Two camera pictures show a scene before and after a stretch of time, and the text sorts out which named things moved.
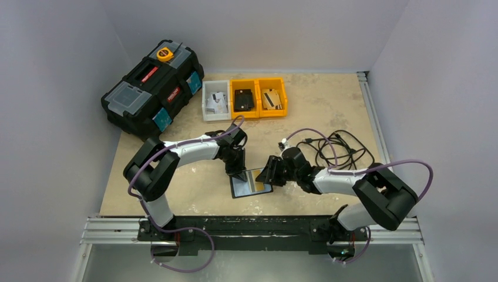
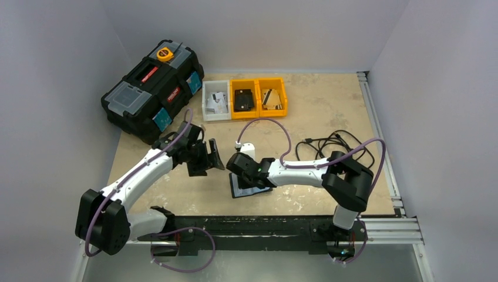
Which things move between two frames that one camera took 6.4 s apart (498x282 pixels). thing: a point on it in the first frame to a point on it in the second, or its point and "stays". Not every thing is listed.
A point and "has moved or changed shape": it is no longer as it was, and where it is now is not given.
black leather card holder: [241, 188] stays
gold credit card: [259, 186] has moved or changed shape
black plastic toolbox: [145, 101] stays
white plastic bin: [211, 86] stays
